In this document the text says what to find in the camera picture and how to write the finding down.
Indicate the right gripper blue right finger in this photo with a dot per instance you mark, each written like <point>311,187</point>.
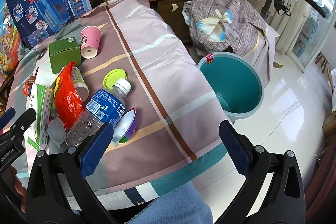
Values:
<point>235,147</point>

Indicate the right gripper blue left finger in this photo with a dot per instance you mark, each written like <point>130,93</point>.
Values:
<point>94,149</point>

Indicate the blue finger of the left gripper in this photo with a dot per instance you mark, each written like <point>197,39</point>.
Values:
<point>25,120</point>
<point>7,116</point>

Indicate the red snack bag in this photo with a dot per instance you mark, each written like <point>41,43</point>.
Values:
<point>67,101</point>

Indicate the clear bottle blue label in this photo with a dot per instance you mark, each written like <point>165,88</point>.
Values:
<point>106,105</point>

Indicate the blue sleeve forearm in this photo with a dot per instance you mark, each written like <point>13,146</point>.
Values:
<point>182,205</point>

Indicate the teal plastic trash bin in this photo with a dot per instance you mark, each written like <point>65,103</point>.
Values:
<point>237,86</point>

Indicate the left hand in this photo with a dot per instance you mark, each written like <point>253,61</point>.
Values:
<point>20,189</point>

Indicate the green white carton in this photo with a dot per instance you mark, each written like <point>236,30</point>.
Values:
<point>40,100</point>

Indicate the clear plastic spoon lid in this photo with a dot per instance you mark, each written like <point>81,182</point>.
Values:
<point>56,131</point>

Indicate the white purple yogurt cup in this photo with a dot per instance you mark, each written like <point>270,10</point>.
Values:
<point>125,128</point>

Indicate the cartoon dog pillow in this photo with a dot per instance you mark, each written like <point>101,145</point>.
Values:
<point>10,43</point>

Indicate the plaid pink quilt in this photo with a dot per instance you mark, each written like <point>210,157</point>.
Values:
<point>178,113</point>

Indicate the clear jar with green label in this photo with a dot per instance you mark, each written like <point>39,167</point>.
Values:
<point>79,84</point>

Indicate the green cardboard box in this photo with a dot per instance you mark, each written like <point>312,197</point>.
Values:
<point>62,52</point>

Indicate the lime green round lid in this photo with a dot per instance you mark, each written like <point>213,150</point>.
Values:
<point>113,76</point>

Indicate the pink paper cup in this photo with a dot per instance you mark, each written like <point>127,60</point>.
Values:
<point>90,41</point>

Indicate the small wooden stool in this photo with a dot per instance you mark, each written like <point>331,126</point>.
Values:
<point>321,58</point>

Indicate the grey striped folded blanket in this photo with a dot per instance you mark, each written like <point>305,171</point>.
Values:
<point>232,26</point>

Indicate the dark wooden cabinet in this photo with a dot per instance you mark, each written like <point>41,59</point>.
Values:
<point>171,12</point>

